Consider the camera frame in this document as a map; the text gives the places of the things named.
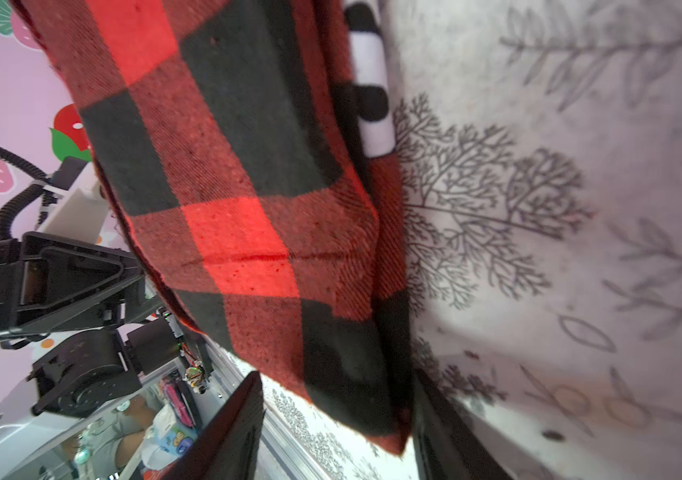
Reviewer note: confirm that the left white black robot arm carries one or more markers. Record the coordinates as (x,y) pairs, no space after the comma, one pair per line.
(93,366)

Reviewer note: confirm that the red black plaid shirt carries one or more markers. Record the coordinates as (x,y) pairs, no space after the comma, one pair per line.
(227,138)

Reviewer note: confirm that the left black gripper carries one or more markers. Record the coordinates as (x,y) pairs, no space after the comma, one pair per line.
(49,284)

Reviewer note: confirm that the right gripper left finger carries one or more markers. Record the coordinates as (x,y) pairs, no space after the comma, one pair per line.
(227,448)

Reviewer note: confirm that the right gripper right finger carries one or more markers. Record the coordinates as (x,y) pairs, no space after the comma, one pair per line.
(445,446)

